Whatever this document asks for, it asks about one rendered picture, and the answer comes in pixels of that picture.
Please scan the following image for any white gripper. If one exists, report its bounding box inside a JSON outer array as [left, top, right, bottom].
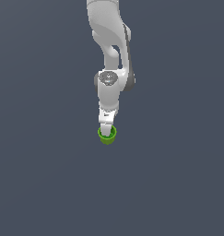
[[98, 106, 119, 137]]

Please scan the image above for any green cup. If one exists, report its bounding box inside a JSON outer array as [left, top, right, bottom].
[[97, 124, 118, 146]]

